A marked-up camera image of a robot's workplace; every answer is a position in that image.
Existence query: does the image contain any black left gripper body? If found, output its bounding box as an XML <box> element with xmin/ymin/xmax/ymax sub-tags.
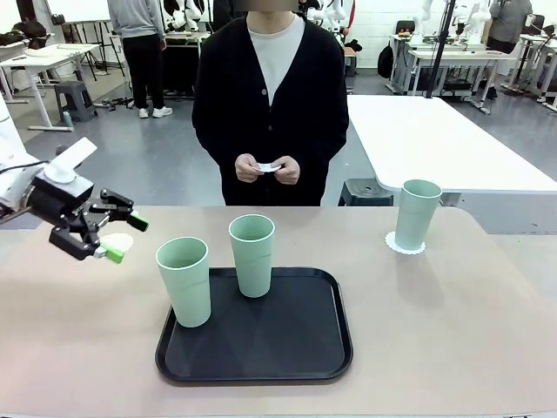
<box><xmin>25</xmin><ymin>172</ymin><xmax>96</xmax><ymax>228</ymax></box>

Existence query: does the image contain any pale green plastic cup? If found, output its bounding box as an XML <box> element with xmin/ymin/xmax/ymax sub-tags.
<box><xmin>394</xmin><ymin>179</ymin><xmax>443</xmax><ymax>252</ymax></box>
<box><xmin>155</xmin><ymin>236</ymin><xmax>212</xmax><ymax>328</ymax></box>
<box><xmin>228</xmin><ymin>213</ymin><xmax>277</xmax><ymax>300</ymax></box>

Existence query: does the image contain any person's left forearm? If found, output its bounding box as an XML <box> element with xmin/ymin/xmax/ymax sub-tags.
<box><xmin>295</xmin><ymin>125</ymin><xmax>349</xmax><ymax>169</ymax></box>

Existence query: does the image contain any person's right forearm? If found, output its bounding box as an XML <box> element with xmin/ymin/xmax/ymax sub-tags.
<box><xmin>198</xmin><ymin>121</ymin><xmax>245</xmax><ymax>169</ymax></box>

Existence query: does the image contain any person's right hand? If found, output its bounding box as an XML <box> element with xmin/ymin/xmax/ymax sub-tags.
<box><xmin>234</xmin><ymin>152</ymin><xmax>265</xmax><ymax>184</ymax></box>

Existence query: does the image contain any person's left hand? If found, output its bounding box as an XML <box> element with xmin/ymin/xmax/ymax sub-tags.
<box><xmin>274</xmin><ymin>156</ymin><xmax>301</xmax><ymax>186</ymax></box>

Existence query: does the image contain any grey plastic step stool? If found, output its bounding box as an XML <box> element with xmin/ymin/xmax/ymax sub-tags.
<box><xmin>53</xmin><ymin>80</ymin><xmax>98</xmax><ymax>123</ymax></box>

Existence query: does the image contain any white desk with T-legs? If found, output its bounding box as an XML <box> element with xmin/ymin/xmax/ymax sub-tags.
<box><xmin>0</xmin><ymin>42</ymin><xmax>104</xmax><ymax>132</ymax></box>

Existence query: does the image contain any person in black cardigan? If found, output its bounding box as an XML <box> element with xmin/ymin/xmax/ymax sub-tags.
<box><xmin>191</xmin><ymin>8</ymin><xmax>350</xmax><ymax>208</ymax></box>

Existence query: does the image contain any bystander in grey hoodie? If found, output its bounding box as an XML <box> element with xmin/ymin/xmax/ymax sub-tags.
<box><xmin>106</xmin><ymin>0</ymin><xmax>174</xmax><ymax>120</ymax></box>

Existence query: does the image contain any black plastic serving tray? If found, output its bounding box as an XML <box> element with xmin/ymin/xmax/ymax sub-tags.
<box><xmin>155</xmin><ymin>266</ymin><xmax>354</xmax><ymax>388</ymax></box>

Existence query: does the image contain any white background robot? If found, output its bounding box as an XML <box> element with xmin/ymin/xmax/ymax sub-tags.
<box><xmin>164</xmin><ymin>0</ymin><xmax>205</xmax><ymax>30</ymax></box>

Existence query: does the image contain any black plastic stool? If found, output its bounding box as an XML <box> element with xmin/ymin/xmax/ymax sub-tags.
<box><xmin>338</xmin><ymin>178</ymin><xmax>395</xmax><ymax>208</ymax></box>

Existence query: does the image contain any black backpack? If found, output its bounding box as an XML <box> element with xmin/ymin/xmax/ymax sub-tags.
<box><xmin>377</xmin><ymin>43</ymin><xmax>395</xmax><ymax>80</ymax></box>

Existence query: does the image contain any black vertical pole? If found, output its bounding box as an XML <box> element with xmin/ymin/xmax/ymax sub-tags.
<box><xmin>427</xmin><ymin>0</ymin><xmax>457</xmax><ymax>99</ymax></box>

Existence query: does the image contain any white workbench desk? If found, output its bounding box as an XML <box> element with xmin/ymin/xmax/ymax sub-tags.
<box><xmin>407</xmin><ymin>48</ymin><xmax>517</xmax><ymax>95</ymax></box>

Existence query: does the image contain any bystander in dark grey top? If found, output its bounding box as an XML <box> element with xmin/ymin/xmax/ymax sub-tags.
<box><xmin>486</xmin><ymin>0</ymin><xmax>534</xmax><ymax>100</ymax></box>

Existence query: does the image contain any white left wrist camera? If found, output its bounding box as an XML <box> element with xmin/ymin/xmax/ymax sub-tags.
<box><xmin>43</xmin><ymin>138</ymin><xmax>97</xmax><ymax>184</ymax></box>

